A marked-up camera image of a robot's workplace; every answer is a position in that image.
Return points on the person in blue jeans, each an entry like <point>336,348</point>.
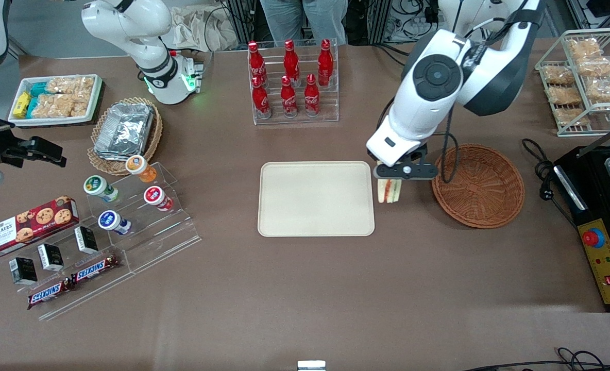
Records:
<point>284,20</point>

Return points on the clear acrylic stepped cup stand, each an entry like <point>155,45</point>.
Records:
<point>166,237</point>

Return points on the round brown wicker basket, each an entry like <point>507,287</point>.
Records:
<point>485,190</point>

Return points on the red lid yogurt cup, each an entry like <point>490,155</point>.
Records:
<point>155,197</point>

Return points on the clear acrylic bottle rack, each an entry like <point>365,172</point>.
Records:
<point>331,105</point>

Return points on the stack of foil containers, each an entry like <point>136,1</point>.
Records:
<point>124,129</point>

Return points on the orange lid yogurt cup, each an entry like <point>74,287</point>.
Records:
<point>139,166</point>

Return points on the beige plastic tray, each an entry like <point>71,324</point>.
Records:
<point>315,198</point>

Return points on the red Coca-Cola bottle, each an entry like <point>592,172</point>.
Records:
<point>288,100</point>
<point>256,62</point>
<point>291,59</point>
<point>311,98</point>
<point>260,100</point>
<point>325,62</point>

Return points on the clear bagged cracker pack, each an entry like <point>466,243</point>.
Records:
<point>597,67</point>
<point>572,117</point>
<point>585,48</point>
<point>609,91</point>
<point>558,76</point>
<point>565,95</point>

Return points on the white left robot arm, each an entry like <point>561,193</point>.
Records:
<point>428,77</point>

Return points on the green lid yogurt cup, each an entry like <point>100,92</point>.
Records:
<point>98,186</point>

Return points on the clear rice cracker pack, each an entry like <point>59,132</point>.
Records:
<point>70,85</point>
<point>60,105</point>

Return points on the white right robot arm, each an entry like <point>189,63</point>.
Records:
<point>145,51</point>

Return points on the small black box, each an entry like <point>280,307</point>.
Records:
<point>50,256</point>
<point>86,239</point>
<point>22,270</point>

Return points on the blue lid yogurt cup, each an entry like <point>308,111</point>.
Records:
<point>111,221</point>

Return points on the black heating appliance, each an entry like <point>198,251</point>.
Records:
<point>593,196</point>

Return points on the yellow snack pack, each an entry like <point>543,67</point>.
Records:
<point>21,104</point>

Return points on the Snickers chocolate bar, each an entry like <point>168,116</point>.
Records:
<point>94,269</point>
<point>47,293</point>

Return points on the red Walkers cookie box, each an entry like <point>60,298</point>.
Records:
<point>27,226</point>

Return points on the teal snack pack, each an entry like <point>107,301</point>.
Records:
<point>32,107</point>
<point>39,89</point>

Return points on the clear acrylic stepped snack stand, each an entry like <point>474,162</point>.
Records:
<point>99,293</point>

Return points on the oval light wicker basket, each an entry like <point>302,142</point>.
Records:
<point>99,162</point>

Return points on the white rectangular snack tray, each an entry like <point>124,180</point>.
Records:
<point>97,98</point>

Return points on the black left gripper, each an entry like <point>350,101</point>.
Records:
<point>419,152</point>

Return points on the triangle sandwich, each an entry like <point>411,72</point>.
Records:
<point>393,191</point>

